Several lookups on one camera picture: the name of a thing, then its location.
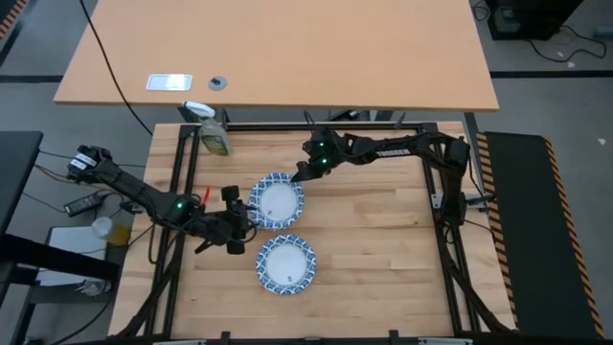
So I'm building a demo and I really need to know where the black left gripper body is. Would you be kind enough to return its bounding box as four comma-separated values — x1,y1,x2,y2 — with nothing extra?
203,185,249,256

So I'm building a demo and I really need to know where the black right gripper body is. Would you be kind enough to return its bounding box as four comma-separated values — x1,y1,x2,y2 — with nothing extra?
306,129,344,177

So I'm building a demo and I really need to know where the blue patterned paper bowl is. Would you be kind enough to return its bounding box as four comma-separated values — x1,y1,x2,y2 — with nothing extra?
247,172,307,233
255,233,318,297

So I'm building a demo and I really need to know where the spray bottle with white trigger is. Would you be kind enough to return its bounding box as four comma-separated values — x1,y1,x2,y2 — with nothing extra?
183,100,232,157

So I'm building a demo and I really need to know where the orange wooden desk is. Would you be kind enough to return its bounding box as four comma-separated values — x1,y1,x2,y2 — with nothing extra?
53,0,500,113

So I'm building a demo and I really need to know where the clear plastic cup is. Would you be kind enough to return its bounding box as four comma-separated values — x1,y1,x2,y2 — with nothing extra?
90,216,132,247

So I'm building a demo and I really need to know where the black power adapter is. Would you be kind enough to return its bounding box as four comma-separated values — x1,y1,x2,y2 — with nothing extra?
62,191,107,218

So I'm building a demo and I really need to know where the white box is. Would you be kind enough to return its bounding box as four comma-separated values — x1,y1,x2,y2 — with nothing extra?
36,225,110,288

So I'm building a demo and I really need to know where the black side table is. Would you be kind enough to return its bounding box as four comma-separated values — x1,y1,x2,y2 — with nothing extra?
0,130,45,237

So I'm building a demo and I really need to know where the black computer tower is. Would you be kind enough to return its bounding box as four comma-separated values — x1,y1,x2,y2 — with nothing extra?
484,0,586,42

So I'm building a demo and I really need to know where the black mat with hazard stripes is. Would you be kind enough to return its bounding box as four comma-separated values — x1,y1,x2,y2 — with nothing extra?
475,130,606,339

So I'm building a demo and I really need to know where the black aluminium table frame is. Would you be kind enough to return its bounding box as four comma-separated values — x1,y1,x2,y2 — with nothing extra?
112,121,516,342

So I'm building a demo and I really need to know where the thin black floor cable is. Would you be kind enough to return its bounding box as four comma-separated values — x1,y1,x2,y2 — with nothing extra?
37,149,148,170

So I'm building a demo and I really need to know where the long black power cable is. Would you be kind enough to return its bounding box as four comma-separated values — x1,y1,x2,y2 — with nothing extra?
78,0,155,138

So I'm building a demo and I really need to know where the black cable by tower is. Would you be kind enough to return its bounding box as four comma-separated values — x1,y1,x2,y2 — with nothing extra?
525,23,608,64

